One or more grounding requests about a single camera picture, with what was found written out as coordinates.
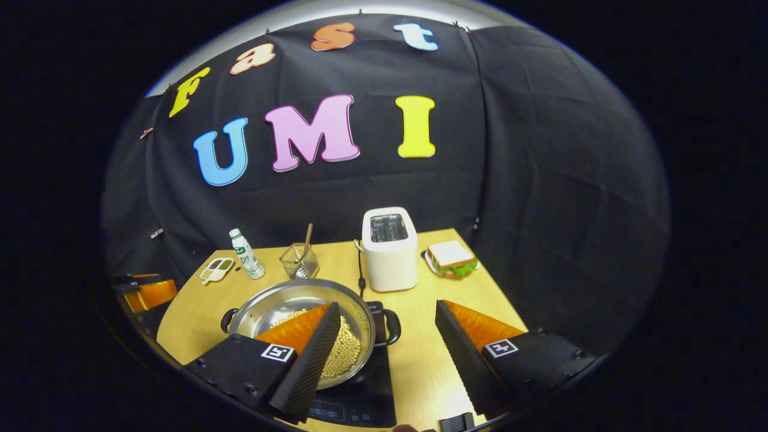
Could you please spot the white divided dish of beans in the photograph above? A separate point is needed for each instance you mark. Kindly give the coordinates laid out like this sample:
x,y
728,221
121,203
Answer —
x,y
216,270

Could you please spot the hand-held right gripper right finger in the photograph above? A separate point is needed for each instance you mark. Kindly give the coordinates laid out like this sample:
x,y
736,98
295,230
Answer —
x,y
465,366

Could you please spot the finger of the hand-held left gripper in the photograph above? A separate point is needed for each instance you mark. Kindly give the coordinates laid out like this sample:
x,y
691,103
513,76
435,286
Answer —
x,y
156,294

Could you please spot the black induction cooktop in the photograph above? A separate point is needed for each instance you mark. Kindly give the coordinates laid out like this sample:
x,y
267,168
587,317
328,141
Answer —
x,y
360,402

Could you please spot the pile of yellow soybeans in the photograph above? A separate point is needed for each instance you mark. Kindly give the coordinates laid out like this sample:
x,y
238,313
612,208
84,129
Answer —
x,y
348,348

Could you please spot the white toaster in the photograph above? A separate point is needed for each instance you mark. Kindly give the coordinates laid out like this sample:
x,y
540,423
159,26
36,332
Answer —
x,y
390,264

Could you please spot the white drink bottle green label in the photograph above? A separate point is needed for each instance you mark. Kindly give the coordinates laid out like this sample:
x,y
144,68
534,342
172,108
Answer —
x,y
249,258

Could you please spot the copper cloth clip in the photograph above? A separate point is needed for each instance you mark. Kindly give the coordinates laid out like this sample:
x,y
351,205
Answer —
x,y
146,132

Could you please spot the sandwich with lettuce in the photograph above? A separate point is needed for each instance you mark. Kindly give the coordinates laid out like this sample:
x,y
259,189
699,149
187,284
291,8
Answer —
x,y
450,255

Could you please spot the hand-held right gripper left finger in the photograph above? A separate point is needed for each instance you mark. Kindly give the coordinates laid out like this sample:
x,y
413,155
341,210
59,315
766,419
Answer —
x,y
306,372

